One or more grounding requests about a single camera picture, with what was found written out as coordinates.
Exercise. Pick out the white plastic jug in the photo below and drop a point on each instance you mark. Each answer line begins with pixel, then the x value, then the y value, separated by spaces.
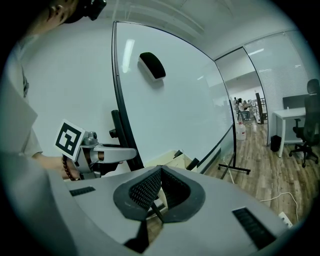
pixel 241 132

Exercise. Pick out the white desk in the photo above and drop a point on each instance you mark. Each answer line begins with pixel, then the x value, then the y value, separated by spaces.
pixel 287 117

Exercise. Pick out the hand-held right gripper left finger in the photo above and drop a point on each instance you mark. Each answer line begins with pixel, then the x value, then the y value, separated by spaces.
pixel 130 200

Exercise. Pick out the black box under desk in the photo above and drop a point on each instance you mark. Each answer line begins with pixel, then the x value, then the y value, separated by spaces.
pixel 275 143

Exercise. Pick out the black-framed glass partition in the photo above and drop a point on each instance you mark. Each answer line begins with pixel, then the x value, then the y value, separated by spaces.
pixel 280 75

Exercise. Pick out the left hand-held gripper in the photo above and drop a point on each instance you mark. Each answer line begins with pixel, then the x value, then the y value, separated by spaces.
pixel 67 137

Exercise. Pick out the black desk divider screen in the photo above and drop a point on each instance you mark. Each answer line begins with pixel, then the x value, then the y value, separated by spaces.
pixel 295 102

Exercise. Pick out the white power strip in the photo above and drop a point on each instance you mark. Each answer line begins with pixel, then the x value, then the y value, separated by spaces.
pixel 285 219

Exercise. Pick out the black and white board eraser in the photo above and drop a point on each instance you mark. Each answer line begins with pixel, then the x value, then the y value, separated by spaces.
pixel 152 66

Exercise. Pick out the black office chair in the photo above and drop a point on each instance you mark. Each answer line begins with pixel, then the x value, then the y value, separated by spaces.
pixel 308 125

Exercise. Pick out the person's head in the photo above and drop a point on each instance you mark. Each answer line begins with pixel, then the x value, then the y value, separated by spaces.
pixel 53 15

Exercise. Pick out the black head camera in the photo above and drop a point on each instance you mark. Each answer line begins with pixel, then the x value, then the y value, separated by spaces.
pixel 96 8

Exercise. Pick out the person's left forearm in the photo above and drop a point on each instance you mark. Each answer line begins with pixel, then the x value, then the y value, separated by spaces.
pixel 51 165

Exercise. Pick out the open cardboard box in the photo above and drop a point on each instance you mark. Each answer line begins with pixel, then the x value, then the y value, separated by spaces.
pixel 172 160

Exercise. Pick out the black whiteboard stand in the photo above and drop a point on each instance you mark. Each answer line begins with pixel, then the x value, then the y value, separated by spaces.
pixel 125 140

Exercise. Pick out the person's light grey shirt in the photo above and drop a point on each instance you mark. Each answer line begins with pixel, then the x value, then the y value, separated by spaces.
pixel 17 120

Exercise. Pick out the person's left hand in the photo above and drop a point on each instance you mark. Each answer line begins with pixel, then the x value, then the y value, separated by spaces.
pixel 111 167

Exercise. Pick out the large white whiteboard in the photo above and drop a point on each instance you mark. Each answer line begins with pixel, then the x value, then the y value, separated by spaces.
pixel 175 100

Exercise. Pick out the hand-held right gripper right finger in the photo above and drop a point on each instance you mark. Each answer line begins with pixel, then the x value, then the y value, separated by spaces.
pixel 192 200

